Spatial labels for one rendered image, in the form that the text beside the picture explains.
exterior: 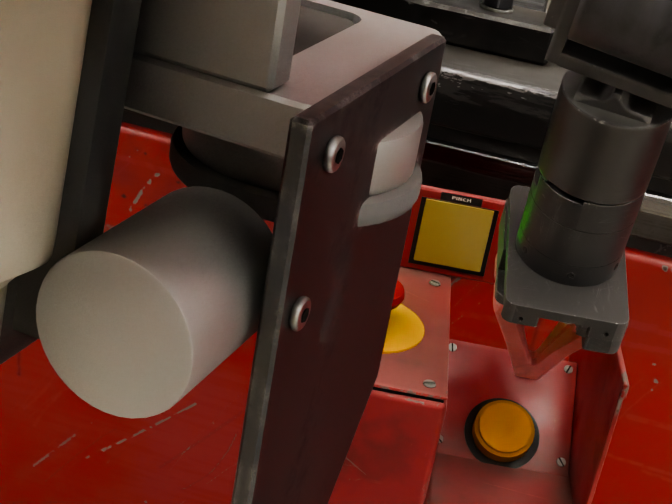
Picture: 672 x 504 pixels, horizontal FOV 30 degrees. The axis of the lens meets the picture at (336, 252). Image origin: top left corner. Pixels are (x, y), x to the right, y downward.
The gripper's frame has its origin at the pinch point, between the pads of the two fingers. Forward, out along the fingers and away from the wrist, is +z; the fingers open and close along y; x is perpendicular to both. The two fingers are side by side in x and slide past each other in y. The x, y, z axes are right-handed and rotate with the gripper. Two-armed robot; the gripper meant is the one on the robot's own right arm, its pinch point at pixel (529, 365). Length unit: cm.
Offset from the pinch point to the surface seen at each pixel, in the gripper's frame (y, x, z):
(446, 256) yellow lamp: 10.0, 5.4, 1.4
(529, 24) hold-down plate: 33.3, 1.4, -3.5
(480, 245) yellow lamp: 10.3, 3.4, 0.2
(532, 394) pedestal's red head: 3.4, -1.5, 5.9
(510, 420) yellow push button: 0.5, -0.1, 5.6
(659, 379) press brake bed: 18.2, -13.9, 16.9
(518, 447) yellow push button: -1.1, -0.7, 6.2
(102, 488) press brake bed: 18, 31, 44
